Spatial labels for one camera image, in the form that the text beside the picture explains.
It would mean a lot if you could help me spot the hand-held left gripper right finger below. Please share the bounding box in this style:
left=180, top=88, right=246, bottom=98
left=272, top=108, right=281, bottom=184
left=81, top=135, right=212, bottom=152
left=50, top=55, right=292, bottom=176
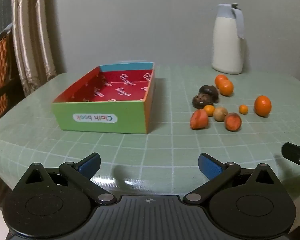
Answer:
left=182, top=153, right=288, bottom=205

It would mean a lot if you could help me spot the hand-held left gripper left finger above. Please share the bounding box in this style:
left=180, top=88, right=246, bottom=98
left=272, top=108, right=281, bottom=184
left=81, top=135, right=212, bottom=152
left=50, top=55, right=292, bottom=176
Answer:
left=12, top=152, right=117, bottom=205

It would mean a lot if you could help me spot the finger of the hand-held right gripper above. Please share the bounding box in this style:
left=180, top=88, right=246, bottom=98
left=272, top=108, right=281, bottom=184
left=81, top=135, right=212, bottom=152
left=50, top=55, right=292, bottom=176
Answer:
left=281, top=142, right=300, bottom=180

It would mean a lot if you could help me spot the colourful cardboard box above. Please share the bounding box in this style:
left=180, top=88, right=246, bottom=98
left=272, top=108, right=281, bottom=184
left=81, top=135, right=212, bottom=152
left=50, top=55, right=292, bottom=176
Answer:
left=52, top=62, right=156, bottom=134

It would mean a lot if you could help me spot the red-orange wrinkled fruit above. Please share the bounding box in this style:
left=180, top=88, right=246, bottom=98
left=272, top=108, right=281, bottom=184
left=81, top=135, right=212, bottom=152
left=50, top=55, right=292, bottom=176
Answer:
left=224, top=112, right=242, bottom=132
left=190, top=109, right=209, bottom=130

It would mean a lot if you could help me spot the orange mandarin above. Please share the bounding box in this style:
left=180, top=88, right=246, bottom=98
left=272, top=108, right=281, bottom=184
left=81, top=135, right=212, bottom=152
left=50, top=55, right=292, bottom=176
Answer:
left=214, top=75, right=230, bottom=88
left=254, top=95, right=272, bottom=117
left=219, top=80, right=234, bottom=97

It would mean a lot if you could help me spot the dark brown passion fruit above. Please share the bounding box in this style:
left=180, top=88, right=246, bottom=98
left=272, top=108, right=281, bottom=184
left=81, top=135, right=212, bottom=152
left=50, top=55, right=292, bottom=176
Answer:
left=192, top=93, right=214, bottom=110
left=199, top=85, right=219, bottom=103

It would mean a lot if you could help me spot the green grid table cover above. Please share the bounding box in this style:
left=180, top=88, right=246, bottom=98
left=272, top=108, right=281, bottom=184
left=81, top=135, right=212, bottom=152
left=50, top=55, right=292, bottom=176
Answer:
left=0, top=64, right=300, bottom=207

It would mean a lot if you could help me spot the white jug with grey lid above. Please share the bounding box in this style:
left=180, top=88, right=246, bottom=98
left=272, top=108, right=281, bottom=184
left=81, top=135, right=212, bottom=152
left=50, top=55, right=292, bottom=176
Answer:
left=211, top=3, right=245, bottom=75

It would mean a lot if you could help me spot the beige satin curtain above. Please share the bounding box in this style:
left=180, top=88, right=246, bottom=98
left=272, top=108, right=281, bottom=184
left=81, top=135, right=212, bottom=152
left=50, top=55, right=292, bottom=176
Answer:
left=12, top=0, right=58, bottom=97

